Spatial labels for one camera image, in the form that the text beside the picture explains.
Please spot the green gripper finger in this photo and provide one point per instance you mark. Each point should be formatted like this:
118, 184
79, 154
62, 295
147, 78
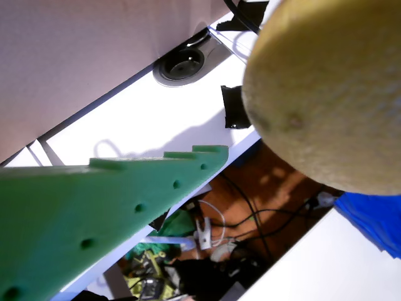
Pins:
78, 219

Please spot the yellow lemon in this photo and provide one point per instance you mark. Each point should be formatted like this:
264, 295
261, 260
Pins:
329, 94

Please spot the yellow green tool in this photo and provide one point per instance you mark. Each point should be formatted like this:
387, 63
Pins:
150, 255

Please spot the pale plastic tube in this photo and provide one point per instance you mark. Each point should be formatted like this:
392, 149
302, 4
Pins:
166, 239

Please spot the green cloth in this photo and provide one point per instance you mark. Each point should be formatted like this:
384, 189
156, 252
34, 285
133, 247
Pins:
178, 224

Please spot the white plastic clip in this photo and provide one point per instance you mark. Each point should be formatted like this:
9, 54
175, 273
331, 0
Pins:
205, 238

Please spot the round desk power socket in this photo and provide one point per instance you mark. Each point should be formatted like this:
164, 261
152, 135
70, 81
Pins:
181, 66

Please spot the black tape piece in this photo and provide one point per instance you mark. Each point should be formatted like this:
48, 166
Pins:
233, 109

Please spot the white plug adapter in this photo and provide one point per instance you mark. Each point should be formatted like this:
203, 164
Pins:
326, 199

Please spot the blue rover wheel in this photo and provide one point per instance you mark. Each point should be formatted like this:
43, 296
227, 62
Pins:
376, 219

